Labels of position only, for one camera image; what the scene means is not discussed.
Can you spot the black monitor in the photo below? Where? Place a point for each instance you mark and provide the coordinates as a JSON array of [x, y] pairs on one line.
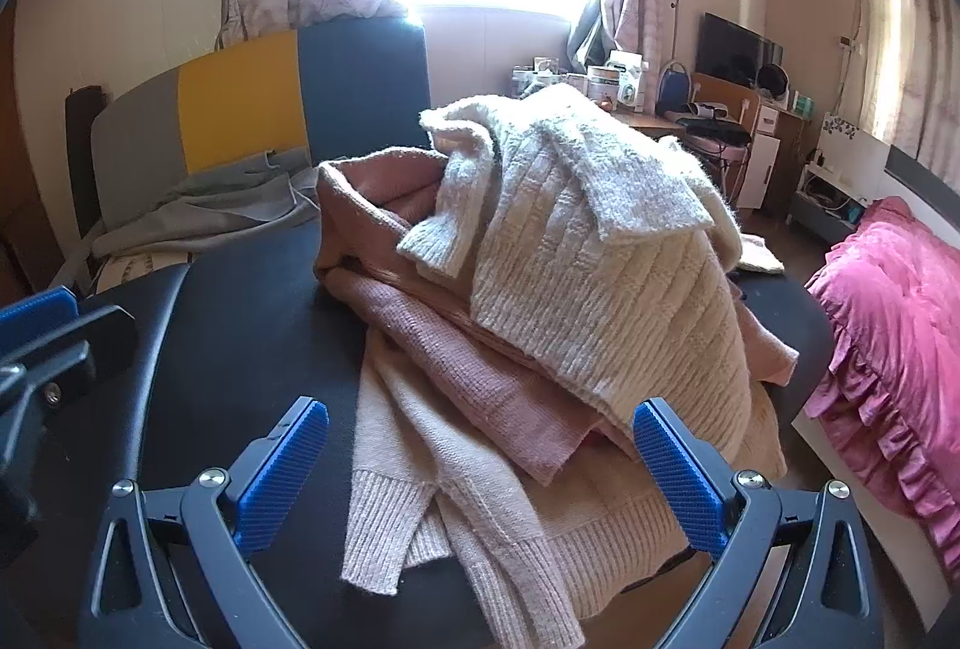
[[727, 49]]

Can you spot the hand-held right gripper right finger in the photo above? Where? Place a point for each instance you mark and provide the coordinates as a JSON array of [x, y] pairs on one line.
[[679, 476]]

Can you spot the white knit sweater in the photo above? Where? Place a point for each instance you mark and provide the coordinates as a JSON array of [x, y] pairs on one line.
[[600, 289]]

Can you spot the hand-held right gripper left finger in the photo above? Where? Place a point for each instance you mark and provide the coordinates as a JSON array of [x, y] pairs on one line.
[[281, 476]]

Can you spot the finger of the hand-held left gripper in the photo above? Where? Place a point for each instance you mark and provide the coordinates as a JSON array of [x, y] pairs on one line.
[[37, 311]]

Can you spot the white bed frame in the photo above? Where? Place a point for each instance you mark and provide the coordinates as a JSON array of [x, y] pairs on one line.
[[847, 469]]

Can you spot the white board flower stickers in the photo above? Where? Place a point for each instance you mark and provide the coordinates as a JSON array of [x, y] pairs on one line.
[[855, 158]]

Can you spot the round black fan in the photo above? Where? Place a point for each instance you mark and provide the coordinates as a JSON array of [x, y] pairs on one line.
[[772, 79]]

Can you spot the white round tub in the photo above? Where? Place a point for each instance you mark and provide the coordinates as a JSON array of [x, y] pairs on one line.
[[602, 87]]

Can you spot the pink stool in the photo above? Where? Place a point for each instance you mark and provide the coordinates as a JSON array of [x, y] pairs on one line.
[[724, 169]]

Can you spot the black bag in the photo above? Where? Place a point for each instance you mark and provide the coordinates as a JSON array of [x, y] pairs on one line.
[[716, 132]]

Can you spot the grey cloth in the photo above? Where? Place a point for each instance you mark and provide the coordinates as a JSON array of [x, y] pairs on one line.
[[210, 206]]

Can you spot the pink knit sweater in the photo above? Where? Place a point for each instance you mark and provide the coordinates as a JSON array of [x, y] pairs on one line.
[[480, 386]]

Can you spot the dark grey storage bin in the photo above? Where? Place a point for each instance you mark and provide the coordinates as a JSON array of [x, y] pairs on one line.
[[821, 221]]

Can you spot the white carton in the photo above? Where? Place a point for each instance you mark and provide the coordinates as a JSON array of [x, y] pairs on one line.
[[631, 83]]

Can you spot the grey yellow blue chair backrest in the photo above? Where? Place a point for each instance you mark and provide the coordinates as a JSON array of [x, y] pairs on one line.
[[240, 94]]

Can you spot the pale sheer curtain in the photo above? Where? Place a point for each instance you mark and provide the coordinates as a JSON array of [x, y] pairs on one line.
[[907, 34]]

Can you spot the beige knit sweater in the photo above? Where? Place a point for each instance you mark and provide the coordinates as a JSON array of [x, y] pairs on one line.
[[420, 469]]

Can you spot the wooden desk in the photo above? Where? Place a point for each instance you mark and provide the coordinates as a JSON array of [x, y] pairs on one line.
[[720, 90]]

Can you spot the pink ruffled bedding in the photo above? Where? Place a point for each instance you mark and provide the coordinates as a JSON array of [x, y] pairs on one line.
[[892, 334]]

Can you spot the beige pillow triangle print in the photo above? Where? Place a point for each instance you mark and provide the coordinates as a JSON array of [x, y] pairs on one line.
[[142, 266]]

